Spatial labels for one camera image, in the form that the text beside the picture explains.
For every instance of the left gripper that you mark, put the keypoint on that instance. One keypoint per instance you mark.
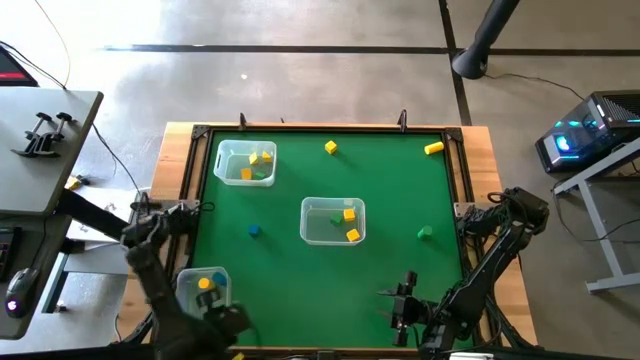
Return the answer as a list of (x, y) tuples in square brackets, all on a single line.
[(232, 322)]

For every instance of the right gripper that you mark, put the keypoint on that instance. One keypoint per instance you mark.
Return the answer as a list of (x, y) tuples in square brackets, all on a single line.
[(410, 312)]

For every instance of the yellow cylinder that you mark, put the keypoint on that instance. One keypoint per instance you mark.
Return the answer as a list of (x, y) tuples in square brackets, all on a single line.
[(434, 148), (203, 283)]

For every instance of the green cylinder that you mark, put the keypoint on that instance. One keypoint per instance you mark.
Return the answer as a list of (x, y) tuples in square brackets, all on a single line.
[(425, 232)]

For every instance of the blue cube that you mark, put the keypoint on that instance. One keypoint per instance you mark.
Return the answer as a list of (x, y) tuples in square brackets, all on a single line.
[(254, 230)]

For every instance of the small yellow cube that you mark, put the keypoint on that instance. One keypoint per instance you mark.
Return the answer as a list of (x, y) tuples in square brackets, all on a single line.
[(253, 158), (246, 173), (266, 156)]

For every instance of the small green cube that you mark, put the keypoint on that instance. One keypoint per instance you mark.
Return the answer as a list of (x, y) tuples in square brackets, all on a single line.
[(260, 175)]

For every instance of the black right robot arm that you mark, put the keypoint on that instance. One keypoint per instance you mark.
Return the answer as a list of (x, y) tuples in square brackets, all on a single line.
[(470, 290)]

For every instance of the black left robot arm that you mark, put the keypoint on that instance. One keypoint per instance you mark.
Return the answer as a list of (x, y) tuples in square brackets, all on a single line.
[(150, 280)]

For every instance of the blue cylinder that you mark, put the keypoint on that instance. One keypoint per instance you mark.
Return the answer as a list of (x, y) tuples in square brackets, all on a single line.
[(220, 278)]

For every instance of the clear plastic bin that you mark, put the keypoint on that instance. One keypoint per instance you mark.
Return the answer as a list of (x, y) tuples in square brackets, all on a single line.
[(225, 165), (186, 285), (312, 235)]

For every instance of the green table mat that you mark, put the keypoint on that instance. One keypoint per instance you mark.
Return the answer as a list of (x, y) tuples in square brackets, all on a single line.
[(300, 300)]

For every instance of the metal mounting plate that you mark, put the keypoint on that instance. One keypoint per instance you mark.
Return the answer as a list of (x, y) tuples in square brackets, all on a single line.
[(461, 209)]

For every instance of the black desk beam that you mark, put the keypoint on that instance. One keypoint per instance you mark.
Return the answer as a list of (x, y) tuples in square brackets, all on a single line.
[(90, 212)]

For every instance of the small yellow object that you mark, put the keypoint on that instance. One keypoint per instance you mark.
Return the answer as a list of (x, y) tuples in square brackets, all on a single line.
[(73, 183)]

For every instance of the metal table clamp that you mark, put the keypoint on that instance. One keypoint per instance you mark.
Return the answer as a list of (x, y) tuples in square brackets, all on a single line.
[(402, 122), (242, 122)]

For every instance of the dark grey desk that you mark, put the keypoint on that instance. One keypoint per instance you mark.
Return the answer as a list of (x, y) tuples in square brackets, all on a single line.
[(40, 235)]

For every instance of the black computer mouse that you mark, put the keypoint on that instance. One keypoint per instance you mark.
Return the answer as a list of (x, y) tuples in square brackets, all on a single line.
[(20, 290)]

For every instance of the grey desk top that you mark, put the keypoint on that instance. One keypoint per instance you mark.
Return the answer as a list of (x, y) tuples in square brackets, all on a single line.
[(50, 175)]

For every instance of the black keyboard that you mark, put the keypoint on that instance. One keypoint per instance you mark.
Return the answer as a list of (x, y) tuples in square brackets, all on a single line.
[(7, 250)]

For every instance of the black C-clamp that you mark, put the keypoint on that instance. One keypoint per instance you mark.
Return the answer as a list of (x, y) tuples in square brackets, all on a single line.
[(29, 147), (49, 149)]

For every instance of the grey metal desk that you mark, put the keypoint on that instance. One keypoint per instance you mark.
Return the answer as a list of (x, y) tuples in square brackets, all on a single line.
[(600, 237)]

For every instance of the computer with RGB lights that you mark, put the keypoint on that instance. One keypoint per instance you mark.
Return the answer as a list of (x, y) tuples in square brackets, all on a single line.
[(585, 135)]

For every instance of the black floor stand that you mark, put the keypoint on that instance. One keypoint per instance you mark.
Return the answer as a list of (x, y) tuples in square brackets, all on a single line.
[(480, 45)]

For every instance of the black monitor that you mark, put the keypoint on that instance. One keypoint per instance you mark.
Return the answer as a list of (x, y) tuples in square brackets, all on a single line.
[(12, 70)]

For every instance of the black table frame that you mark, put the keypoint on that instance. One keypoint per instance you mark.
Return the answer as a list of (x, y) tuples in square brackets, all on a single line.
[(350, 129)]

